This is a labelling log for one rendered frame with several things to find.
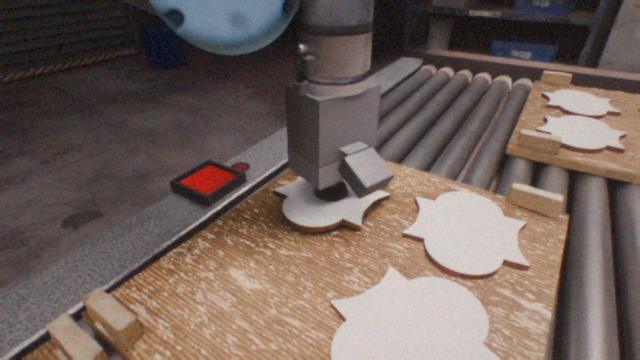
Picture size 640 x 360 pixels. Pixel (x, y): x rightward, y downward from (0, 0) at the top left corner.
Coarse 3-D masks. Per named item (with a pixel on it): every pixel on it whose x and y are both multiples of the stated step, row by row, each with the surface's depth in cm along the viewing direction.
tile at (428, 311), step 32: (384, 288) 35; (416, 288) 35; (448, 288) 35; (352, 320) 32; (384, 320) 32; (416, 320) 32; (448, 320) 32; (480, 320) 32; (352, 352) 29; (384, 352) 29; (416, 352) 29; (448, 352) 29; (480, 352) 29
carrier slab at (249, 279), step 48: (432, 192) 50; (480, 192) 50; (192, 240) 42; (240, 240) 42; (288, 240) 42; (336, 240) 42; (384, 240) 42; (528, 240) 42; (144, 288) 36; (192, 288) 36; (240, 288) 36; (288, 288) 36; (336, 288) 36; (480, 288) 36; (528, 288) 36; (144, 336) 31; (192, 336) 31; (240, 336) 31; (288, 336) 31; (528, 336) 31
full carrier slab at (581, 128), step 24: (552, 72) 87; (528, 96) 81; (552, 96) 78; (576, 96) 78; (600, 96) 81; (624, 96) 81; (528, 120) 70; (552, 120) 67; (576, 120) 67; (600, 120) 70; (624, 120) 70; (528, 144) 60; (552, 144) 58; (576, 144) 59; (600, 144) 59; (624, 144) 62; (576, 168) 57; (600, 168) 56; (624, 168) 55
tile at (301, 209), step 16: (288, 192) 47; (304, 192) 47; (352, 192) 47; (384, 192) 47; (288, 208) 44; (304, 208) 44; (320, 208) 44; (336, 208) 44; (352, 208) 44; (368, 208) 45; (304, 224) 41; (320, 224) 41; (336, 224) 42; (352, 224) 42
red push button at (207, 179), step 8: (208, 168) 56; (216, 168) 56; (192, 176) 54; (200, 176) 54; (208, 176) 54; (216, 176) 54; (224, 176) 54; (232, 176) 54; (192, 184) 53; (200, 184) 53; (208, 184) 53; (216, 184) 53; (208, 192) 51
